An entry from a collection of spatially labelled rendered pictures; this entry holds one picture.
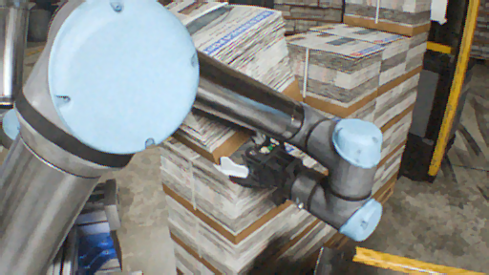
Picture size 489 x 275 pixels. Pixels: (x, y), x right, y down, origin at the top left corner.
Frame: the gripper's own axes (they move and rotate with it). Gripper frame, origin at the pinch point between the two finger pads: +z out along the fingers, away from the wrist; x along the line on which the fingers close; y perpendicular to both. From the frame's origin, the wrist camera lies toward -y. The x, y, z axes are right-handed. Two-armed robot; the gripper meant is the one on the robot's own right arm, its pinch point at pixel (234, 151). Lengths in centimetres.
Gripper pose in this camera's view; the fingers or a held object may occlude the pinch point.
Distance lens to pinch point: 80.1
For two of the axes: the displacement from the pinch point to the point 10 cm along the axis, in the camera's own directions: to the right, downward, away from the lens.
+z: -6.6, -3.6, 6.5
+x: -7.0, 6.1, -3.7
